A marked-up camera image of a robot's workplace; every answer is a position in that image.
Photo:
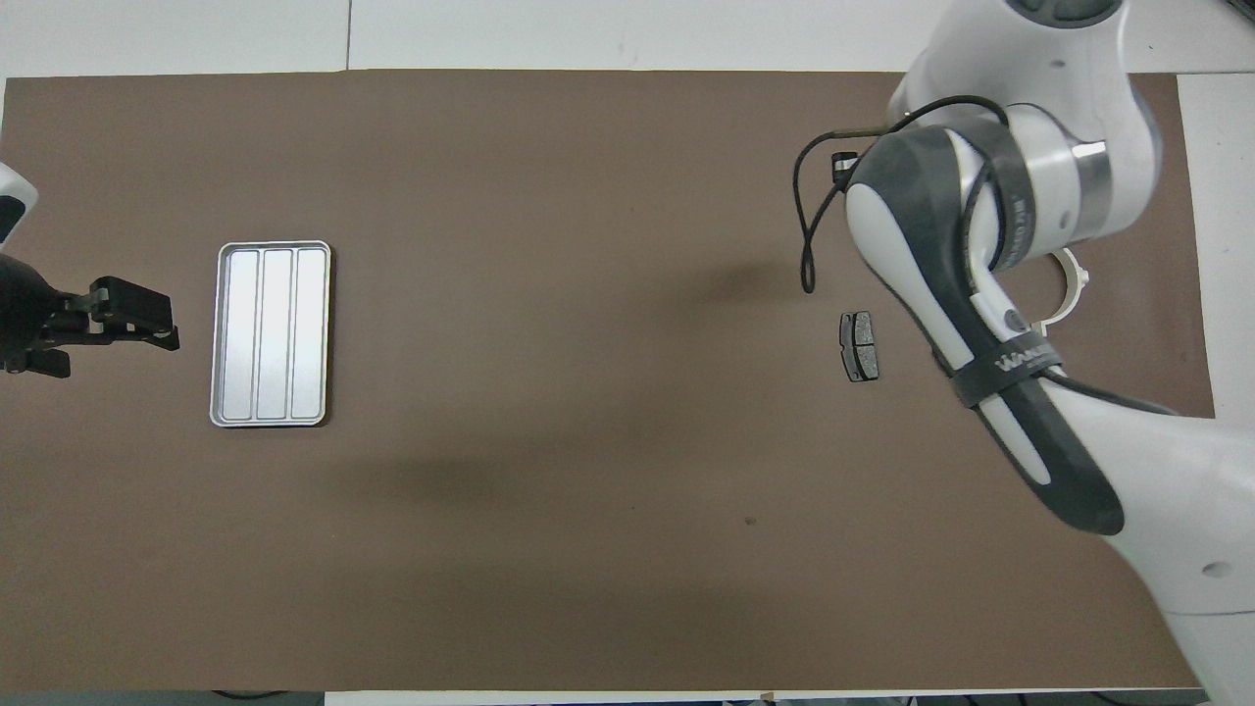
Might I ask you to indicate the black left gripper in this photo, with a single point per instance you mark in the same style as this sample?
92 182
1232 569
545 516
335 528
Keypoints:
127 309

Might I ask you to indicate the brown table mat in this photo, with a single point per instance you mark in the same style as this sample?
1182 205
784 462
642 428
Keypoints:
588 196

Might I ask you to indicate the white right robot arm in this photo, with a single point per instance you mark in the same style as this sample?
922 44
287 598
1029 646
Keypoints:
1128 471

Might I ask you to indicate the silver metal tray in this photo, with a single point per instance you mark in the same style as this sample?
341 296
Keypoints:
275 333

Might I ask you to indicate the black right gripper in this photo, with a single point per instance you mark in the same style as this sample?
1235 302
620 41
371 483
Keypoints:
844 167

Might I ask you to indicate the rectangular dark brake pad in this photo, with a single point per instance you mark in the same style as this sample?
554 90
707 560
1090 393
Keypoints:
860 345

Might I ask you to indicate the white semicircular plastic bracket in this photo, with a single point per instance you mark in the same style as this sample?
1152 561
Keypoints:
1079 284

